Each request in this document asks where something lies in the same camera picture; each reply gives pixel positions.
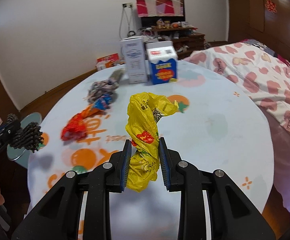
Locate black foam net sleeve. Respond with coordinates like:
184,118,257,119
7,113,44,152

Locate red plastic bag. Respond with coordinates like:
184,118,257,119
60,105,103,141

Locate blue grey wrapper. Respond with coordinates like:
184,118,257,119
86,78,119,111

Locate yellow plastic bag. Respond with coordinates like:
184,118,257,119
125,92,178,192

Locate teal cartoon trash bin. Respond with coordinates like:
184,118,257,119
7,112,44,168

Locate purple bed sheet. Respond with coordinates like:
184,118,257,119
260,108,290,213

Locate white orange-print tablecloth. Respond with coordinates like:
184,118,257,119
28,61,274,239

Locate red white paper bag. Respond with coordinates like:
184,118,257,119
96,53,120,71

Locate green seaweed snack packet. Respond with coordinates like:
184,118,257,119
109,68,125,83

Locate pink heart pattern quilt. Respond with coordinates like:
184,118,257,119
185,42,290,135

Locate white tall milk carton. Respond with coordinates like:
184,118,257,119
121,36,148,83

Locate blue white milk carton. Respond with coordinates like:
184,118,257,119
145,41,178,85

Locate wooden tv cabinet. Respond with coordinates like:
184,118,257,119
136,27,205,59

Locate television with patchwork cover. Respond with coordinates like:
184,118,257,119
136,0,185,27

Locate brown wooden wardrobe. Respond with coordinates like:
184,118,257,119
228,0,290,62

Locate red double happiness decal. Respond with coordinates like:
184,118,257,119
264,0,277,14

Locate white wall power socket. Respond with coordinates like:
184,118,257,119
122,3,133,8

